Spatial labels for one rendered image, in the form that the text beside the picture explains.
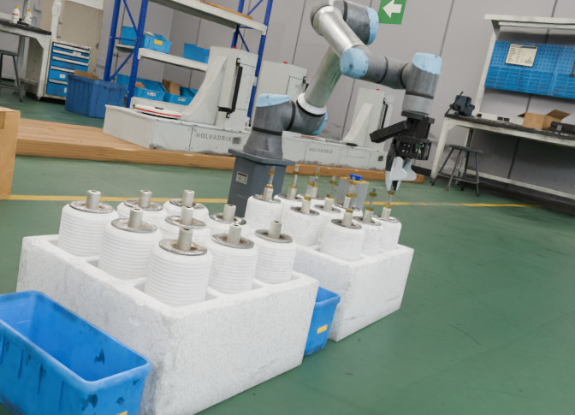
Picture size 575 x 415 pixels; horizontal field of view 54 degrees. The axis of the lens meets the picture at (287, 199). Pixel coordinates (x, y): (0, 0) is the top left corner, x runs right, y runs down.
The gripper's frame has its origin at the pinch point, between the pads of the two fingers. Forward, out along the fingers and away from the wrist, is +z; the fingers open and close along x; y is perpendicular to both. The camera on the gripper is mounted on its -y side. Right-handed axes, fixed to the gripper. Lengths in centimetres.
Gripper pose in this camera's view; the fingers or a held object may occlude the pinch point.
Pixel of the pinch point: (390, 185)
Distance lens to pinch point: 155.6
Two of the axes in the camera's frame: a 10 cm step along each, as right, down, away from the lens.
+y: 7.6, 2.6, -5.9
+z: -2.0, 9.7, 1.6
